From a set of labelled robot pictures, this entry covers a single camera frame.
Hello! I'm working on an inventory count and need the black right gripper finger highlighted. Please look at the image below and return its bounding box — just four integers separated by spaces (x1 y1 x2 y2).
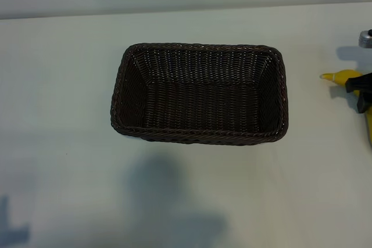
356 91 372 114
345 72 372 94

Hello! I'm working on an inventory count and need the yellow banana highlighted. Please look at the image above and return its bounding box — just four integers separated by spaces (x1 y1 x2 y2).
319 69 372 148

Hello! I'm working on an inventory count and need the dark brown wicker basket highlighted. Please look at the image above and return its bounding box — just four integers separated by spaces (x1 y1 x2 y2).
109 42 291 145

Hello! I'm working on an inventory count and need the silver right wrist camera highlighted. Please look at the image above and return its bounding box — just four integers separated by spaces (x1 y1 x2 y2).
358 28 372 49

